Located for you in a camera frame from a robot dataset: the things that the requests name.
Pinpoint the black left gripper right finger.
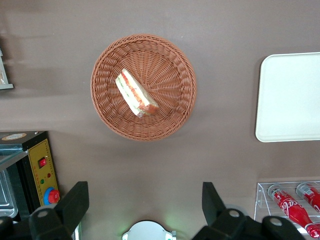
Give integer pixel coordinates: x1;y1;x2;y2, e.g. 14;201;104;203
192;181;309;240

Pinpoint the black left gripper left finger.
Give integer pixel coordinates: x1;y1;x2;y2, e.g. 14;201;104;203
0;181;90;240

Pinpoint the plastic-wrapped triangle sandwich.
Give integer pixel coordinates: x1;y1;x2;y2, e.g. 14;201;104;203
115;68;160;119

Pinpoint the silver metal baking tray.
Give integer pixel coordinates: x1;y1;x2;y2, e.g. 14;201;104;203
0;169;20;217

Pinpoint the white rectangular plastic tray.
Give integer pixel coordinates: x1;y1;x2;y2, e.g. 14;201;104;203
254;51;320;143

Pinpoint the round brown wicker basket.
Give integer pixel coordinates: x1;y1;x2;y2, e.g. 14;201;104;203
90;33;197;142

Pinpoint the clear acrylic bottle rack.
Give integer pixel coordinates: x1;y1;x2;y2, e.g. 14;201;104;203
253;180;320;240

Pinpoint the black appliance yellow control panel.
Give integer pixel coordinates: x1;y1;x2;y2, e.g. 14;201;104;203
0;130;61;223

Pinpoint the red cola bottle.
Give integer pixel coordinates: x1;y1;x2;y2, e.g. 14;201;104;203
295;182;320;214
266;184;320;239

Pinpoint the white round base plate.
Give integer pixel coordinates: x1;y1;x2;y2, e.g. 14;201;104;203
121;219;177;240

